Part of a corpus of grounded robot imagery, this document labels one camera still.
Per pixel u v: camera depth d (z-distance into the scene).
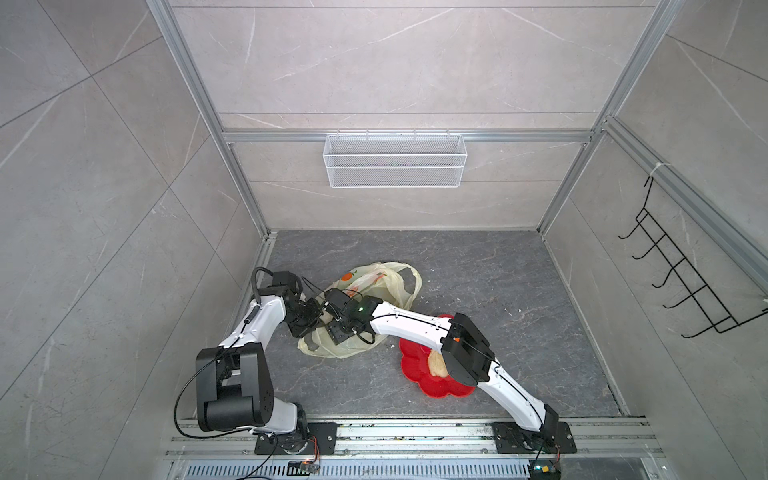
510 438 0.74
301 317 0.74
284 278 0.71
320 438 0.73
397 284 0.92
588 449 0.73
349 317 0.70
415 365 0.84
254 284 0.66
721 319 0.58
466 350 0.55
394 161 1.01
